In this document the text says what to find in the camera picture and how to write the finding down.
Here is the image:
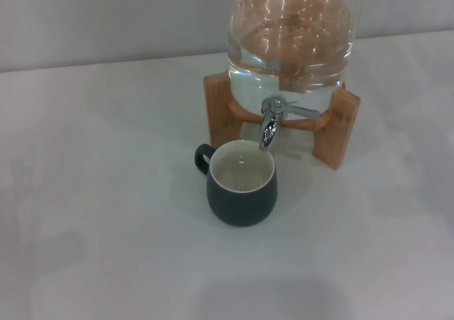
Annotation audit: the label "wooden dispenser stand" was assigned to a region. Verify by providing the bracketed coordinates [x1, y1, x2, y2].
[203, 72, 362, 171]

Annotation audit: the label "dark grey ceramic cup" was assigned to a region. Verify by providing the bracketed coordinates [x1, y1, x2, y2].
[193, 139, 279, 227]

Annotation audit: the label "chrome faucet tap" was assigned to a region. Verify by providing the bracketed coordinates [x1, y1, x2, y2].
[258, 94, 323, 151]

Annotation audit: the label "clear glass water jar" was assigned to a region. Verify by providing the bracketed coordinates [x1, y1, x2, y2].
[226, 0, 365, 122]

